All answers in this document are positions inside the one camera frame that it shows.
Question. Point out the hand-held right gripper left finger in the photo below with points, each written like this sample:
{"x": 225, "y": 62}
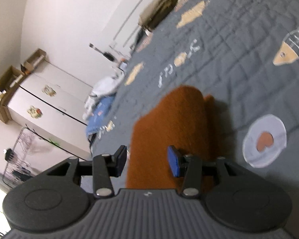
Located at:
{"x": 120, "y": 160}

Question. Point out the green hanging toy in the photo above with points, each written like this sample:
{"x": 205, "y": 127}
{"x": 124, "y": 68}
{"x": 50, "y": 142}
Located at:
{"x": 53, "y": 142}

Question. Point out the white headboard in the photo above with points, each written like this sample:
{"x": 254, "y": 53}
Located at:
{"x": 134, "y": 10}

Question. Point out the white wardrobe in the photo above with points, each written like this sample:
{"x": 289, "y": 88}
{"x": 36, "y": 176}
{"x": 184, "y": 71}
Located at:
{"x": 52, "y": 99}

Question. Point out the brown sweater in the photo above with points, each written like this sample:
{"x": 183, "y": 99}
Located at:
{"x": 169, "y": 119}

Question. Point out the black clothes rack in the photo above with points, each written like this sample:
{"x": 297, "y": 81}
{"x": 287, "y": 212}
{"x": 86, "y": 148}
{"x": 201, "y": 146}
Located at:
{"x": 32, "y": 130}

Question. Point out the large open cardboard box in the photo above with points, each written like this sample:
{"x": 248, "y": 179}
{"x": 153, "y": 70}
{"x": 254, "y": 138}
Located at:
{"x": 0, "y": 104}

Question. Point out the folded khaki clothes stack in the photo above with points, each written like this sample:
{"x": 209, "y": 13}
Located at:
{"x": 159, "y": 7}

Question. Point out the small cardboard box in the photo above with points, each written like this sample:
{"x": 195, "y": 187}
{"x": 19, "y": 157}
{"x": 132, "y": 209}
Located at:
{"x": 36, "y": 59}

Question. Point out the mouse sticker with brown dress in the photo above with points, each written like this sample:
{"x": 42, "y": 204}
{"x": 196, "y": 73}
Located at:
{"x": 49, "y": 90}

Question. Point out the light grey hoodie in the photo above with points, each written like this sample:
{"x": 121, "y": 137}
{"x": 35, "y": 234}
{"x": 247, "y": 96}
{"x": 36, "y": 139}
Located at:
{"x": 102, "y": 84}

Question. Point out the black hair brush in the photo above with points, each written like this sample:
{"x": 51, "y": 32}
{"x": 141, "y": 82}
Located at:
{"x": 107, "y": 56}

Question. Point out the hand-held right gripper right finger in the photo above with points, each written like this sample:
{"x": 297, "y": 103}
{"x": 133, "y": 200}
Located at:
{"x": 173, "y": 160}

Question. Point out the blue printed pillow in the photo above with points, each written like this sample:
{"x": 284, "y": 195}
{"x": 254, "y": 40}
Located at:
{"x": 99, "y": 114}

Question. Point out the grey printed quilt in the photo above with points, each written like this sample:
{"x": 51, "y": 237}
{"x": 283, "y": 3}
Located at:
{"x": 239, "y": 54}

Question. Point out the black hat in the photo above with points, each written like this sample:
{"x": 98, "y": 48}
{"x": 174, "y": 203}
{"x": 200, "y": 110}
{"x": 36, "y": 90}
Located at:
{"x": 8, "y": 154}

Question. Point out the mouse sticker with red flower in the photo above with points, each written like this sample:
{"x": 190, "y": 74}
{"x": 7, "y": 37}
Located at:
{"x": 34, "y": 112}

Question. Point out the white orange box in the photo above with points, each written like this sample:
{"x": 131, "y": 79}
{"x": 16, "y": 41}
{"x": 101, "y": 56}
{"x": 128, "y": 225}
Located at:
{"x": 123, "y": 64}

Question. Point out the bunch of pink clothes hangers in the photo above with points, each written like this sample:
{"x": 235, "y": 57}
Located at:
{"x": 27, "y": 140}

